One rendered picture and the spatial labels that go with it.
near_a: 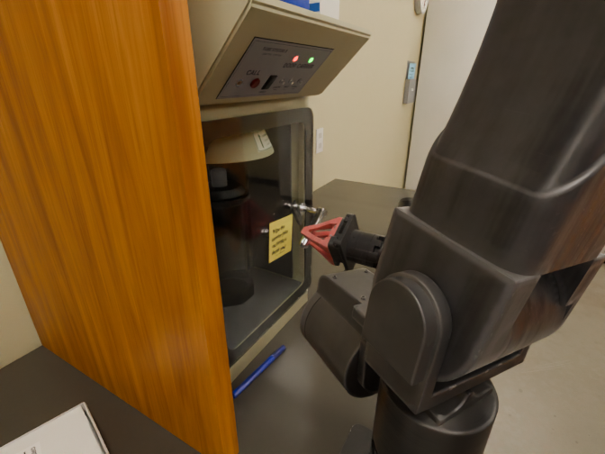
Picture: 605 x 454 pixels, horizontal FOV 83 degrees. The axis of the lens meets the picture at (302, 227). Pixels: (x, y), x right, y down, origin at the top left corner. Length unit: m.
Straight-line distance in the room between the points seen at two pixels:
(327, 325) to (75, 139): 0.34
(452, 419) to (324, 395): 0.47
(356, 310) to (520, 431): 1.83
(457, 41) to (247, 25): 3.11
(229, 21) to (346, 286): 0.27
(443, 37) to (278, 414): 3.21
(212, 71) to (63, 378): 0.61
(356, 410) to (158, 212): 0.45
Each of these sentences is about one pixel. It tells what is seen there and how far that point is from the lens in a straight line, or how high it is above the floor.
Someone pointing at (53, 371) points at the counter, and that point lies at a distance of 0.83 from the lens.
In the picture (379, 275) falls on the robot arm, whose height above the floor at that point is 1.35.
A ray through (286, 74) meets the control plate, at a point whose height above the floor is 1.44.
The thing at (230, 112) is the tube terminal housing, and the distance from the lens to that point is 0.51.
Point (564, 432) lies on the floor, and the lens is 2.11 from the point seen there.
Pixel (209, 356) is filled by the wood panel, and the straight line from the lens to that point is 0.43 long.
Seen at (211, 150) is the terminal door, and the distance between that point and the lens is 0.46.
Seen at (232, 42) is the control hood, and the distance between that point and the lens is 0.38.
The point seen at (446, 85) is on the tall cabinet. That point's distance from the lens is 3.43.
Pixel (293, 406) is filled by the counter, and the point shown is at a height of 0.94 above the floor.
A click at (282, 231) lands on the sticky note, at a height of 1.18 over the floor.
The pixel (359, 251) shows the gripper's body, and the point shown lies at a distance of 0.57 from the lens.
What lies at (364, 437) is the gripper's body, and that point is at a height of 1.19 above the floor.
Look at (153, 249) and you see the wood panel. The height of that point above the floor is 1.27.
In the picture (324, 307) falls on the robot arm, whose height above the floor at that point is 1.29.
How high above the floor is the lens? 1.44
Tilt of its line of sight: 24 degrees down
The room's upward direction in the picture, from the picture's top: straight up
